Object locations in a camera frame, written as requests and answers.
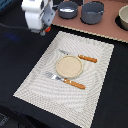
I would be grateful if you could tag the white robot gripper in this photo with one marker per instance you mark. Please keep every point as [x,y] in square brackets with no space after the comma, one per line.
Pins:
[39,14]

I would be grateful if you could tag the grey frying pan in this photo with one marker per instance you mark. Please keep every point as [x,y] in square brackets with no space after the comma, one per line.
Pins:
[67,5]

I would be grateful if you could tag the white toy fish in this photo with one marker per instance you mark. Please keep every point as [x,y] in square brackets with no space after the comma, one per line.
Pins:
[66,10]

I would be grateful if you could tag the pink stove board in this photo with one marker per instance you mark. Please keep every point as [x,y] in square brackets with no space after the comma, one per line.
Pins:
[106,28]

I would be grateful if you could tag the grey cooking pot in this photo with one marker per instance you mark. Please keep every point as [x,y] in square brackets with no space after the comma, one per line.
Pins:
[91,12]

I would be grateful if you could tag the round beige plate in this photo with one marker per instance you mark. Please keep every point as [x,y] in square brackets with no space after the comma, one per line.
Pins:
[69,66]

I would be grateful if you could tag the beige bowl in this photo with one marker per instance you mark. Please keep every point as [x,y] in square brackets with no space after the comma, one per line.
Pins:
[123,14]

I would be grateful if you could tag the fork with wooden handle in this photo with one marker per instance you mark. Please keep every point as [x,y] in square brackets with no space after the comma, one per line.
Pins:
[55,77]

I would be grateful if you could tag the knife with wooden handle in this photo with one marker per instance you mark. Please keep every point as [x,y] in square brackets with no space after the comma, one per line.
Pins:
[80,56]

